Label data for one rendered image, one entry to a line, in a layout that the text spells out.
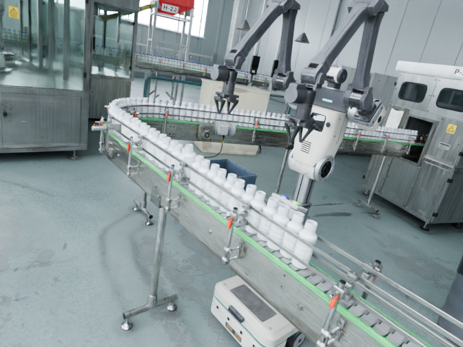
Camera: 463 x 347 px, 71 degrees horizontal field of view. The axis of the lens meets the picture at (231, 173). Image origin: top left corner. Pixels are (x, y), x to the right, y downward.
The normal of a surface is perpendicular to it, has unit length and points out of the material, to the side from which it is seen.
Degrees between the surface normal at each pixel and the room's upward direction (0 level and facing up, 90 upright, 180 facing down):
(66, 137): 90
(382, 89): 90
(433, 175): 90
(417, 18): 90
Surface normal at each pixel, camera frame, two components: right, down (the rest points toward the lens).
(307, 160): -0.75, 0.09
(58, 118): 0.63, 0.37
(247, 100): 0.37, 0.37
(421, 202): -0.90, -0.05
